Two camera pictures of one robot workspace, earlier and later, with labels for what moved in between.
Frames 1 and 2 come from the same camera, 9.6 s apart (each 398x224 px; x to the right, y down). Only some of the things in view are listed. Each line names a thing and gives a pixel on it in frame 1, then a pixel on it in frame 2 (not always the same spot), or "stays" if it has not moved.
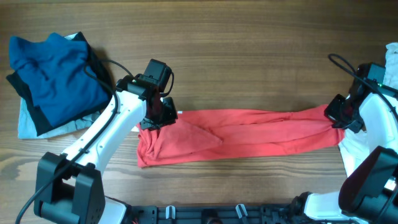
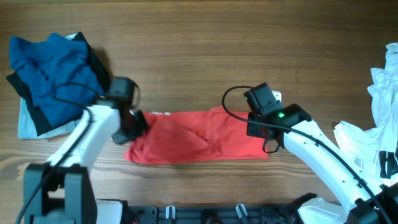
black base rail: (214, 214) stays
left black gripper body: (166, 115) → (134, 128)
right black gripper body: (342, 113) → (253, 129)
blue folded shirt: (54, 71) stays
